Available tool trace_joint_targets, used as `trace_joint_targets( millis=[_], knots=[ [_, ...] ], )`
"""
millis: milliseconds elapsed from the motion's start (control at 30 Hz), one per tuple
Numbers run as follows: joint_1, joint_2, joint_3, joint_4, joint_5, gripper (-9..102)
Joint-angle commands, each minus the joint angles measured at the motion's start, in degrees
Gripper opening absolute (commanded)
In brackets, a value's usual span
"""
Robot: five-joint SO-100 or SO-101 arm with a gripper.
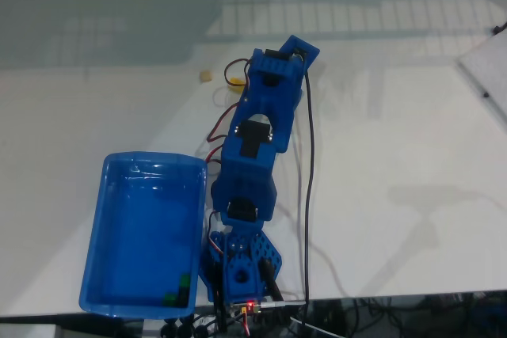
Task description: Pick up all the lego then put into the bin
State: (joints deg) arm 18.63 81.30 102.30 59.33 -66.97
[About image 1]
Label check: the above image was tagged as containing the blue plastic bin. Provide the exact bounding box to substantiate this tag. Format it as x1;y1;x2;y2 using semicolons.
78;150;208;320

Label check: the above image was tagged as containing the white board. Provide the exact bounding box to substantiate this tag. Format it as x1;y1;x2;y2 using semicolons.
455;31;507;134

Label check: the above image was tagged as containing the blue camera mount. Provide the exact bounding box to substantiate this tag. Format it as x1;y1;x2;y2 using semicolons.
278;34;322;74

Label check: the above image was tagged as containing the red white black servo wire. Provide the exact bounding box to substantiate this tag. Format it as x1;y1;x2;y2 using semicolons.
223;58;254;90
207;101;239;145

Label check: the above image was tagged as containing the black camera cable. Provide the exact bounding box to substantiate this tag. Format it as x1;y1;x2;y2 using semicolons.
296;68;317;338

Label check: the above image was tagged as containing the white floor cable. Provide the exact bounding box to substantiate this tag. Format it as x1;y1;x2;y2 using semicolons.
289;315;342;338

